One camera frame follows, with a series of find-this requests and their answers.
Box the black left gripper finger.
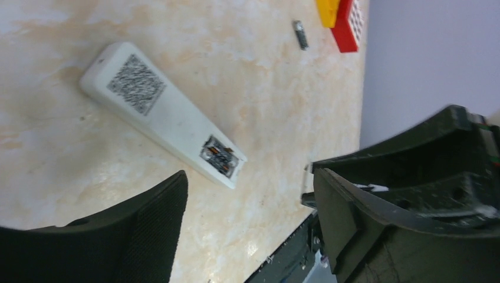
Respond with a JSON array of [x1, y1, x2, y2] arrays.
[[310, 104, 500, 229], [1, 170, 188, 282], [301, 167, 500, 283]]

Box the white remote control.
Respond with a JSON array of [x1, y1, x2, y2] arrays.
[[80, 42, 247, 189]]

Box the red toy window block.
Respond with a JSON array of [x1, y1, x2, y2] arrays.
[[331, 0, 364, 53]]

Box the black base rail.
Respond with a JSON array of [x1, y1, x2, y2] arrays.
[[246, 213, 323, 283]]

